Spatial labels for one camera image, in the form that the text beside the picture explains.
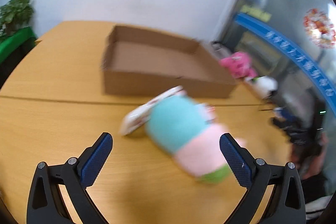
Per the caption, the pink teal plush pig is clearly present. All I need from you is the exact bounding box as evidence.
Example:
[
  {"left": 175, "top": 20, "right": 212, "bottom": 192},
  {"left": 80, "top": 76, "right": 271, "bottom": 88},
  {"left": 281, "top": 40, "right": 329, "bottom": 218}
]
[{"left": 144, "top": 95, "right": 247, "bottom": 184}]

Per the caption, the clear white phone case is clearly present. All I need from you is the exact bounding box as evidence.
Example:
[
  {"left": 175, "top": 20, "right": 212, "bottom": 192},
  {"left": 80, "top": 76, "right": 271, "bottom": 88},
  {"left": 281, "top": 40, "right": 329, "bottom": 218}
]
[{"left": 119, "top": 86, "right": 186, "bottom": 136}]

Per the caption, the blue banner on glass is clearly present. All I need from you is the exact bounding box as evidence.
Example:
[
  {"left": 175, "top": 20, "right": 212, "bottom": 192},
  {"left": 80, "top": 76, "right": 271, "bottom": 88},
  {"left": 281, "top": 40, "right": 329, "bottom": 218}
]
[{"left": 234, "top": 13, "right": 335, "bottom": 110}]

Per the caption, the white panda plush toy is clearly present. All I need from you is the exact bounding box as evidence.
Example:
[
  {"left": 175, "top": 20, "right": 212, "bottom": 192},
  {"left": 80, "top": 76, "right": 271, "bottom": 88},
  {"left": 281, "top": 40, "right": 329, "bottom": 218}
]
[{"left": 251, "top": 76, "right": 278, "bottom": 99}]

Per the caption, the pink plush toy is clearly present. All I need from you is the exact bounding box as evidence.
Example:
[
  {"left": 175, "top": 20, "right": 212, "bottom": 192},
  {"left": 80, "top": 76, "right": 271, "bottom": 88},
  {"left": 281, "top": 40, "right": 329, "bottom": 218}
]
[{"left": 219, "top": 51, "right": 258, "bottom": 79}]

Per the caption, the red round window sticker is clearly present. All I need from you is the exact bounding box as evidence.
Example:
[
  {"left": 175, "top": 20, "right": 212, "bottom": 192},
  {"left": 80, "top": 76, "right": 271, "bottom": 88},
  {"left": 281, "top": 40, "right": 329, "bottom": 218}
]
[{"left": 303, "top": 9, "right": 335, "bottom": 49}]

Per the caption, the green cloth covered stand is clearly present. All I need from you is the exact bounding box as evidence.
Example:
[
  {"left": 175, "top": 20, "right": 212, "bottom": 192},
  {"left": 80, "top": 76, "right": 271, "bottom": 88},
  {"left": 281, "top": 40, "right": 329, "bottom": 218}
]
[{"left": 0, "top": 27, "right": 37, "bottom": 63}]

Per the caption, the brown cardboard box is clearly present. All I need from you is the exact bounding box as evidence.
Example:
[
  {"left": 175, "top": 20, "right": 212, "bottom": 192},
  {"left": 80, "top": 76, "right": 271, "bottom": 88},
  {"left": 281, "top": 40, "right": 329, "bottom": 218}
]
[{"left": 102, "top": 25, "right": 236, "bottom": 98}]

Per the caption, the green potted plant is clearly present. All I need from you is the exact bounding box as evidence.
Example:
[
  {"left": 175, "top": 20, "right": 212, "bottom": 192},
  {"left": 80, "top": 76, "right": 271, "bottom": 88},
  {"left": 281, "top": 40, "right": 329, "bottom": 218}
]
[{"left": 1, "top": 0, "right": 34, "bottom": 38}]

